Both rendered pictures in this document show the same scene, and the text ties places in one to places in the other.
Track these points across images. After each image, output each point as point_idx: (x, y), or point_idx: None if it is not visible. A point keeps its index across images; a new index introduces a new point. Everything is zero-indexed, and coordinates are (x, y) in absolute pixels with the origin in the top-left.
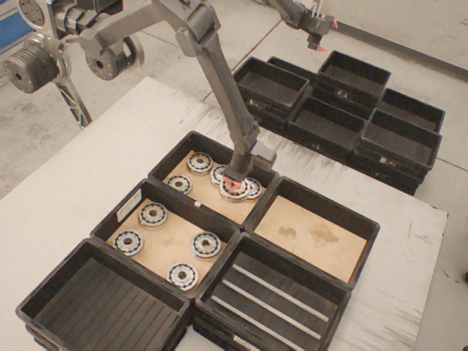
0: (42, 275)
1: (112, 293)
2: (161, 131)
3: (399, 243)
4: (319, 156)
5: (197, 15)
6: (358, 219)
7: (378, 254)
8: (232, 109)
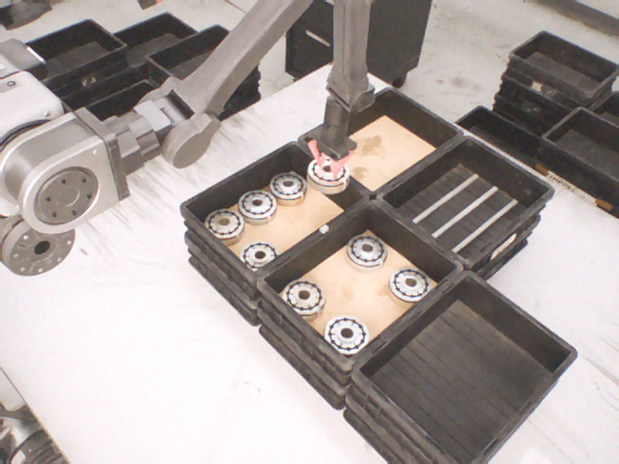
0: None
1: (416, 372)
2: (91, 282)
3: None
4: (222, 125)
5: None
6: (374, 101)
7: None
8: (365, 49)
